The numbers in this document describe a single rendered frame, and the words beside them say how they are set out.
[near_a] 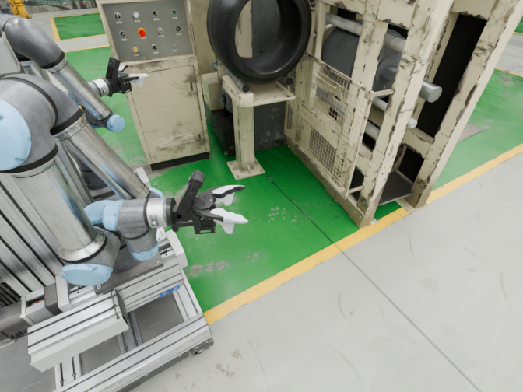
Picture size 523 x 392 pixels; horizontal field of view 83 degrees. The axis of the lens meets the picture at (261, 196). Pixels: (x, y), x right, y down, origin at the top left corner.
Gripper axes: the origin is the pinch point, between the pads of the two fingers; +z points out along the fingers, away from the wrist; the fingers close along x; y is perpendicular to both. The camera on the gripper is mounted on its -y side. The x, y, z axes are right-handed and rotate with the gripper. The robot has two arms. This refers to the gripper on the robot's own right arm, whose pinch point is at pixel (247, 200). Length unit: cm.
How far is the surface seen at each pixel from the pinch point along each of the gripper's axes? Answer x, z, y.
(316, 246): -79, 47, 97
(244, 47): -150, 6, -15
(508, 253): -61, 171, 99
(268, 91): -132, 20, 8
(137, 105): -163, -74, 23
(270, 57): -144, 22, -10
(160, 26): -170, -48, -27
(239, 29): -148, 3, -26
